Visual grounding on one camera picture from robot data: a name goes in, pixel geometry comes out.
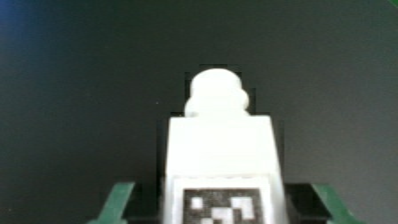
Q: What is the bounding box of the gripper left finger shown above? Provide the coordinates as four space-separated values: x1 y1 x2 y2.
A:
88 182 136 224

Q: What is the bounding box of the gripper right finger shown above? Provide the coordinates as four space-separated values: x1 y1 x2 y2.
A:
313 184 356 224

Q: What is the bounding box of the white table leg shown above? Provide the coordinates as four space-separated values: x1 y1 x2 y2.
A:
162 68 290 224

